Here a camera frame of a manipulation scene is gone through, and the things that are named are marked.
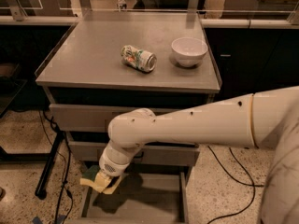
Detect grey metal drawer cabinet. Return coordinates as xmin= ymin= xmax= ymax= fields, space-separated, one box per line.
xmin=35 ymin=10 xmax=222 ymax=224

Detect white horizontal rail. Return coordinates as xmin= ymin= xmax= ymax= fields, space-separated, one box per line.
xmin=0 ymin=16 xmax=299 ymax=30

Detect open bottom grey drawer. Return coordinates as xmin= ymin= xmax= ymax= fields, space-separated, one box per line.
xmin=65 ymin=165 xmax=189 ymax=224

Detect white bowl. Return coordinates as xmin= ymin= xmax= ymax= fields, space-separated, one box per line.
xmin=171 ymin=37 xmax=208 ymax=67

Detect black table leg stand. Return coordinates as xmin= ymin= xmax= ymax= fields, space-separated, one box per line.
xmin=0 ymin=132 xmax=64 ymax=200

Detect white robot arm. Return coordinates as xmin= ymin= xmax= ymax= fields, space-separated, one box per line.
xmin=95 ymin=87 xmax=299 ymax=224

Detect black cables at left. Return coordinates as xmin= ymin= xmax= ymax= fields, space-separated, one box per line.
xmin=37 ymin=109 xmax=75 ymax=224

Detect blue tape piece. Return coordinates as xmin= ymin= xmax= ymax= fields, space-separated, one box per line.
xmin=32 ymin=215 xmax=65 ymax=224

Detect crushed soda can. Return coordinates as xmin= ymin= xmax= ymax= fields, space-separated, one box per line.
xmin=121 ymin=45 xmax=157 ymax=73

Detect black floor cable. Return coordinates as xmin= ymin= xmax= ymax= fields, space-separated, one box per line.
xmin=206 ymin=145 xmax=265 ymax=224

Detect yellow green sponge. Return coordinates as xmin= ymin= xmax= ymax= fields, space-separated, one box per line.
xmin=79 ymin=164 xmax=123 ymax=196

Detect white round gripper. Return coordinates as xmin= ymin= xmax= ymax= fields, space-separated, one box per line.
xmin=93 ymin=141 xmax=143 ymax=193

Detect top grey drawer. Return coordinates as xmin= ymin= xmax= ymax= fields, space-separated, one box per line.
xmin=49 ymin=103 xmax=212 ymax=133

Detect clear water bottle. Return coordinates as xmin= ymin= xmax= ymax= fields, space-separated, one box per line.
xmin=117 ymin=0 xmax=127 ymax=11

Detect middle grey drawer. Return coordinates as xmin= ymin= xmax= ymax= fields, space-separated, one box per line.
xmin=69 ymin=141 xmax=199 ymax=166

